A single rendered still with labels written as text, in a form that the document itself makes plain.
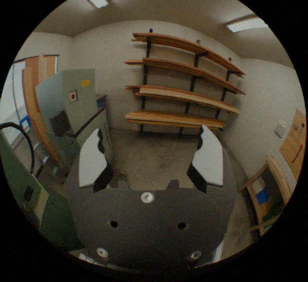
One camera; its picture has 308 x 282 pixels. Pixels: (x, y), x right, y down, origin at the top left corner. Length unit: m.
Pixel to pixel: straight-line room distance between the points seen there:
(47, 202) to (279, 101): 3.27
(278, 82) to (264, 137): 1.27
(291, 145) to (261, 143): 0.87
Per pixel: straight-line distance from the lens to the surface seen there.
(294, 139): 2.42
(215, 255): 1.55
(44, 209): 0.82
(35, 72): 2.27
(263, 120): 2.53
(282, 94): 2.57
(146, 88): 1.43
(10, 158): 0.74
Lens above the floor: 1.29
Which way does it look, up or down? 33 degrees down
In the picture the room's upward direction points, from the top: 7 degrees clockwise
